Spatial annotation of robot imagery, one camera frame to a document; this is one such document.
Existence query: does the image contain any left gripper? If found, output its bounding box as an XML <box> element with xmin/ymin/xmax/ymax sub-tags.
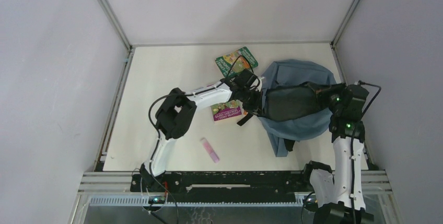
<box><xmin>239</xmin><ymin>88</ymin><xmax>264</xmax><ymax>118</ymax></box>

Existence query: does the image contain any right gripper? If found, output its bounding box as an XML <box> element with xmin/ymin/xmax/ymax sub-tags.
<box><xmin>307</xmin><ymin>81</ymin><xmax>346</xmax><ymax>114</ymax></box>

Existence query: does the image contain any purple treehouse book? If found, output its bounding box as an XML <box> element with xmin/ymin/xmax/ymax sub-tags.
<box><xmin>211</xmin><ymin>100</ymin><xmax>246</xmax><ymax>123</ymax></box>

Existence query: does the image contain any blue student backpack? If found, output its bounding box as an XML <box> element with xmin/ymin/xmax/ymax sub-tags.
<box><xmin>255</xmin><ymin>59</ymin><xmax>336</xmax><ymax>157</ymax></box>

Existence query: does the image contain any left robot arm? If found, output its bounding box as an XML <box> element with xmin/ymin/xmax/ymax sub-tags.
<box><xmin>140</xmin><ymin>69</ymin><xmax>264</xmax><ymax>191</ymax></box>

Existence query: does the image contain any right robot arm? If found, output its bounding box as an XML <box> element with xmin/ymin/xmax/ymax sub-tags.
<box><xmin>302</xmin><ymin>83</ymin><xmax>375</xmax><ymax>223</ymax></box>

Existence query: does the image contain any green treehouse book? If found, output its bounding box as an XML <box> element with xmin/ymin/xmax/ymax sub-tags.
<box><xmin>215</xmin><ymin>46</ymin><xmax>259</xmax><ymax>77</ymax></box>

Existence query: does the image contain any pink highlighter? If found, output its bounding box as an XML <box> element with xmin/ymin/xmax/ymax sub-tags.
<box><xmin>200</xmin><ymin>138</ymin><xmax>220</xmax><ymax>163</ymax></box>

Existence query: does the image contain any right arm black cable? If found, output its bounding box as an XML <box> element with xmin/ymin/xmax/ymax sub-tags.
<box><xmin>349</xmin><ymin>80</ymin><xmax>382</xmax><ymax>209</ymax></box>

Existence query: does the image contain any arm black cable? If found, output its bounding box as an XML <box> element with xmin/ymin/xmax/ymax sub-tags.
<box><xmin>349</xmin><ymin>80</ymin><xmax>382</xmax><ymax>209</ymax></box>
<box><xmin>140</xmin><ymin>55</ymin><xmax>255</xmax><ymax>213</ymax></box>

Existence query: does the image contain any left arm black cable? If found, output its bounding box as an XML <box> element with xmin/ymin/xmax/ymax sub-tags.
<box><xmin>140</xmin><ymin>55</ymin><xmax>255</xmax><ymax>213</ymax></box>

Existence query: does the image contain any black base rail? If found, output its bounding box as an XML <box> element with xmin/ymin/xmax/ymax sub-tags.
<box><xmin>130</xmin><ymin>171</ymin><xmax>313</xmax><ymax>204</ymax></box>

